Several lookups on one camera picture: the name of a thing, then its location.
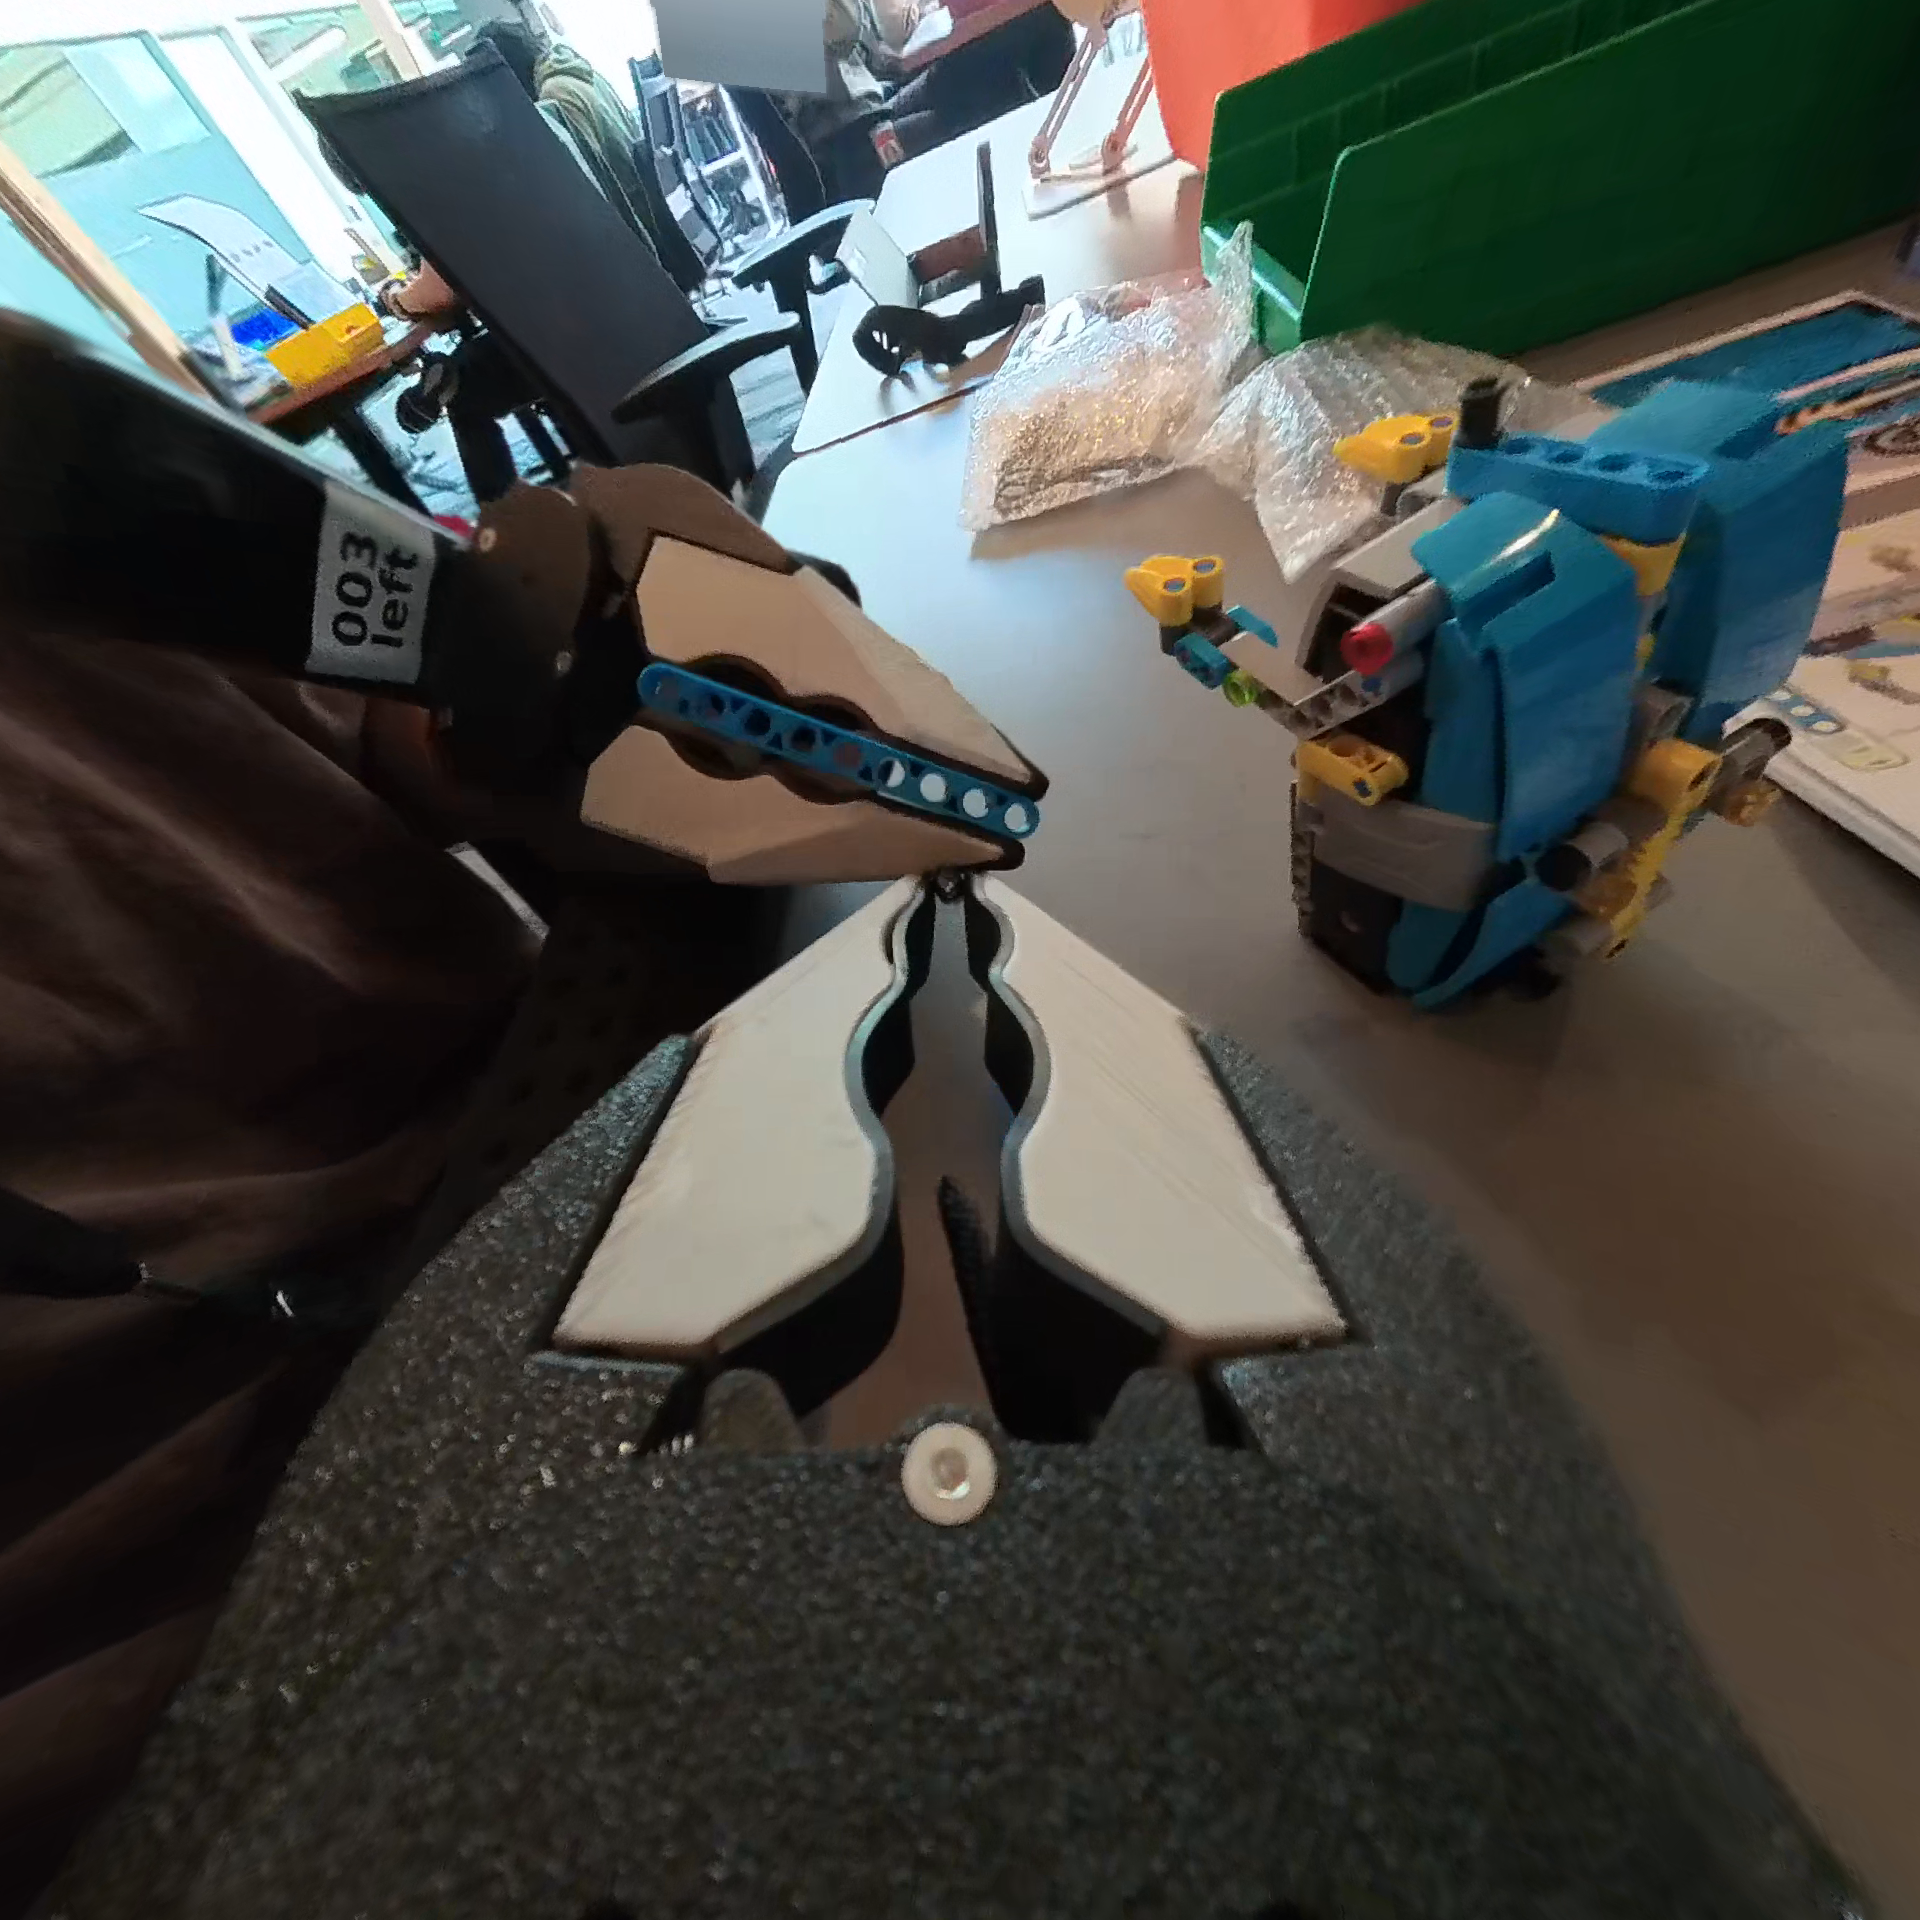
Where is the white table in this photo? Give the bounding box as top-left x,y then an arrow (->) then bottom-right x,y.
760,79 -> 1247,460

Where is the black phone stand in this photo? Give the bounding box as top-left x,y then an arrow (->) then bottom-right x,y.
853,141 -> 1047,384

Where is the yellow box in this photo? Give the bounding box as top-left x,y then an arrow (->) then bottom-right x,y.
262,301 -> 380,376

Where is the dark blue toy kit box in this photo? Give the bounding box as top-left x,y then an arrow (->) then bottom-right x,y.
1590,285 -> 1920,504

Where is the green storage bin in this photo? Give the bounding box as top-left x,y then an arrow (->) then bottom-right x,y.
1201,0 -> 1920,356

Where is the open instruction sheet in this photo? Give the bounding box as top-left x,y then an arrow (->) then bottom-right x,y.
1755,507 -> 1920,881

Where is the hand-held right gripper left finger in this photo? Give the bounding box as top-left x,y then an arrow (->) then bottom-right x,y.
555,870 -> 926,1363

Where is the black strap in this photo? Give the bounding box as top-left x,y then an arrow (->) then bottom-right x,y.
0,1187 -> 348,1332

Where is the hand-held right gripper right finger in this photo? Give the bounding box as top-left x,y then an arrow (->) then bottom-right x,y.
975,870 -> 1349,1347

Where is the orange bin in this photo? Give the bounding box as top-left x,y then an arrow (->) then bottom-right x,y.
1141,0 -> 1442,172

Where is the teal long holed beam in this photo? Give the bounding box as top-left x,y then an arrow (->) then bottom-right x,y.
634,664 -> 1047,835

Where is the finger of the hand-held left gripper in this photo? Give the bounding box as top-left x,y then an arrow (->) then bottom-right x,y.
577,725 -> 1028,892
634,533 -> 1047,799

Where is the black office chair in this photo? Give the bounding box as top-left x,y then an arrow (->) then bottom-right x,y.
293,33 -> 878,504

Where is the blue grey toy robot model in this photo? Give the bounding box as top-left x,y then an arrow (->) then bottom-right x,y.
1125,372 -> 1855,1011

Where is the wooden stand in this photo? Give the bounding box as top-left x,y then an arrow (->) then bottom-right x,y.
1021,5 -> 1170,196

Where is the person's brown clothing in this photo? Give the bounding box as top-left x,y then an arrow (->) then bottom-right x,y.
0,307 -> 565,1712

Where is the black perforated panel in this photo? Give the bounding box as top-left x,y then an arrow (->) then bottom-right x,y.
397,861 -> 808,1305

